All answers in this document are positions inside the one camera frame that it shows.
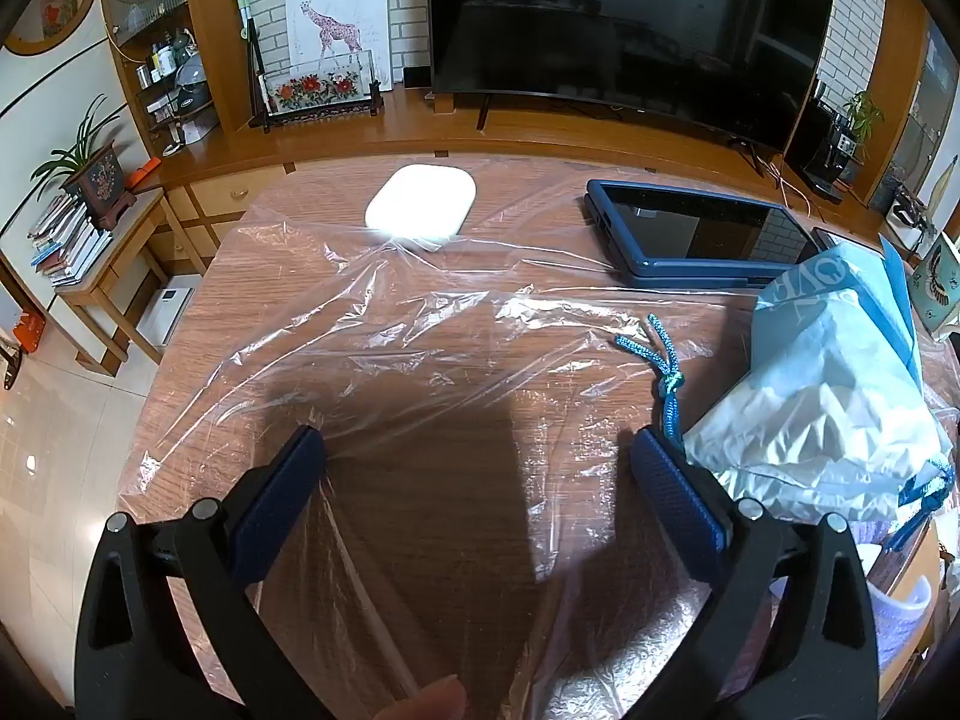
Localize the potted plant in dark pot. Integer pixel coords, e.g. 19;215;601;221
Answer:
30;94;140;233

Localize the person's left hand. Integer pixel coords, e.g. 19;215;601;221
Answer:
373;675;466;720

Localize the blue braided cord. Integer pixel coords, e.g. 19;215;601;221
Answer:
615;313;687;443

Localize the framed flower picture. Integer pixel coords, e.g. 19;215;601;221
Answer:
259;51;385;128

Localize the stack of books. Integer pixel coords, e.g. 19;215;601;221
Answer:
28;195;113;287

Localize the round wall picture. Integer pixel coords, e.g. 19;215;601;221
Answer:
4;0;98;57

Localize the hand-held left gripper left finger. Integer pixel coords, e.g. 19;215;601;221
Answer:
75;424;331;720

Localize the purple cup stack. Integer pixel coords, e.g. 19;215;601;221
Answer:
855;517;935;680

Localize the orange bag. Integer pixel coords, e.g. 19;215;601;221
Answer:
11;311;46;353

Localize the grey helmet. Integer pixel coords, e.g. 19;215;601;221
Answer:
171;52;218;121

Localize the tablet in blue case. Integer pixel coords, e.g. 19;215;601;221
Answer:
583;178;820;290

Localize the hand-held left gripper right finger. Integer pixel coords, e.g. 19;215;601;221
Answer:
628;426;880;720

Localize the white floor appliance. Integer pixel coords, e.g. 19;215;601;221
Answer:
135;286;197;347

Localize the black coffee machine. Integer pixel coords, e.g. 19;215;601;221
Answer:
802;101;860;200

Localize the white oval pad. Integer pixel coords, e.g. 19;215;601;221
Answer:
364;163;478;242

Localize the clear plastic sheet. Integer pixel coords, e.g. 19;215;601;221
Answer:
116;157;960;720

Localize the giraffe drawing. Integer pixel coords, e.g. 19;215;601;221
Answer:
285;0;392;87

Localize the white and blue plastic bag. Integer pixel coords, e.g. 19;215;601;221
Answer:
682;236;957;533

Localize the wooden side table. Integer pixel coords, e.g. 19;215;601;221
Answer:
0;187;203;376

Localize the wooden television console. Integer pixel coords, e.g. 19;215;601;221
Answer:
150;79;912;286

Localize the small green houseplant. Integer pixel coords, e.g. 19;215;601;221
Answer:
844;90;886;158

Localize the black flat screen television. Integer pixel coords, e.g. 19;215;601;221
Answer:
426;0;835;147

